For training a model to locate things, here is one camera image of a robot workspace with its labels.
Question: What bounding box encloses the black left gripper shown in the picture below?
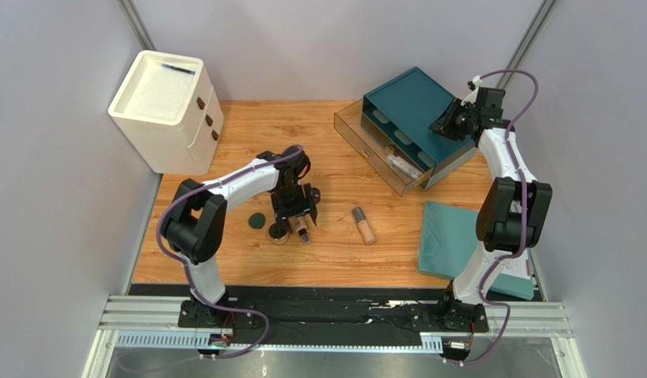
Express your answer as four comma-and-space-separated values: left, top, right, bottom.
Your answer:
271, 183, 318, 235

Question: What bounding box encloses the brown foundation bottle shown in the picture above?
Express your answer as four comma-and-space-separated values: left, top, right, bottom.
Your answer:
289, 216, 311, 245

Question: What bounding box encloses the clear plastic bottle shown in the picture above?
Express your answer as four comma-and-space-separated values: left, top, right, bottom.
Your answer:
386, 154, 423, 180

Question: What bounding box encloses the transparent smoky drawer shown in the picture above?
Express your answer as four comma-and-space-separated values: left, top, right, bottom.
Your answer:
334, 100, 434, 197

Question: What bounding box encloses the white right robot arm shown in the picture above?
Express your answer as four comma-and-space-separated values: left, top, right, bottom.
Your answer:
430, 80, 553, 331

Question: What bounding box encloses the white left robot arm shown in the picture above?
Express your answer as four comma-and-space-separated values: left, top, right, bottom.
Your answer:
156, 145, 320, 328

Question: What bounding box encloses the dark brown small jar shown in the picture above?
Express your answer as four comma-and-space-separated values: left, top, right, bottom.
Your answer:
311, 187, 321, 204

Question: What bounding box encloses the black-lid powder jar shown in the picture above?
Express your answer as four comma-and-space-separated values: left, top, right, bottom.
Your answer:
268, 223, 290, 246

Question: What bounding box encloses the dark green round disc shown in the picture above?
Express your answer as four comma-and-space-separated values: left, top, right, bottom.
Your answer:
248, 212, 267, 229

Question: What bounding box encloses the teal drawer organizer box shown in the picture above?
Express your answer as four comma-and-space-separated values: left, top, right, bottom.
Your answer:
362, 67, 475, 191

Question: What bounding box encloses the beige foundation tube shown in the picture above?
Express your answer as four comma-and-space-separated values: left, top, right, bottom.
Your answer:
351, 206, 377, 245

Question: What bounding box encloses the teal flat box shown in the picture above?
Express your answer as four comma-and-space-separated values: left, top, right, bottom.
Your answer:
417, 201, 534, 301

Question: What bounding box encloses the white three-drawer cabinet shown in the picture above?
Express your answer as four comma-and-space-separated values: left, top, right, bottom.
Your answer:
108, 50, 224, 176

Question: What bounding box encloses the white paper label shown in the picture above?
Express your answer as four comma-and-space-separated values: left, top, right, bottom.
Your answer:
501, 248, 531, 280

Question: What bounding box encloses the black pen on cabinet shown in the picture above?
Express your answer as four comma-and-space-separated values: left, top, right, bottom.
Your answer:
161, 63, 196, 75

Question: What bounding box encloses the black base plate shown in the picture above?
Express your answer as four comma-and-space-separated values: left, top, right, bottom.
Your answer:
177, 298, 490, 333

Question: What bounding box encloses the aluminium mounting rail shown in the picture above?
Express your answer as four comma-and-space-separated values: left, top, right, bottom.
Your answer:
99, 296, 573, 353

